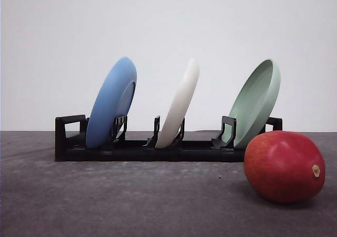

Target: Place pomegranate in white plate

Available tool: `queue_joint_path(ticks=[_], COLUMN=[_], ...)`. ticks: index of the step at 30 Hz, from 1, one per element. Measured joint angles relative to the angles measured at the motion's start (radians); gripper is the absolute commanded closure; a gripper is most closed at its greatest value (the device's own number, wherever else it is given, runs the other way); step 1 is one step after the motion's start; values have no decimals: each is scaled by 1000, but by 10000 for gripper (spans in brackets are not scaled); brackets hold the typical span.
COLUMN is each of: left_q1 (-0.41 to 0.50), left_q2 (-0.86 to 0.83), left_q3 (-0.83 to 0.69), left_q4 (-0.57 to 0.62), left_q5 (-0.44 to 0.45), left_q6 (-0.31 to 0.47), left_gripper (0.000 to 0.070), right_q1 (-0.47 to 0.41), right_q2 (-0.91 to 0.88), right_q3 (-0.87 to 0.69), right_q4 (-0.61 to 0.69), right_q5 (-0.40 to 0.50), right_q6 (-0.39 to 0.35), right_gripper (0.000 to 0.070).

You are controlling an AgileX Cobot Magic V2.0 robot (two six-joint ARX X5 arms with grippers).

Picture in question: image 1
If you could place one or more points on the white plate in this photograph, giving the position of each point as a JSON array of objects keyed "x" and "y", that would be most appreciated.
[{"x": 179, "y": 106}]

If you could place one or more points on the blue plate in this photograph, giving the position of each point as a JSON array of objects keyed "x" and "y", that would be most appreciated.
[{"x": 111, "y": 102}]

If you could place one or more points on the green plate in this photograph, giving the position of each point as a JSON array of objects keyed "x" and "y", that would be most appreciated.
[{"x": 254, "y": 103}]

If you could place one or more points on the black plastic dish rack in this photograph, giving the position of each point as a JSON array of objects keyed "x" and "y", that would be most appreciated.
[{"x": 71, "y": 143}]

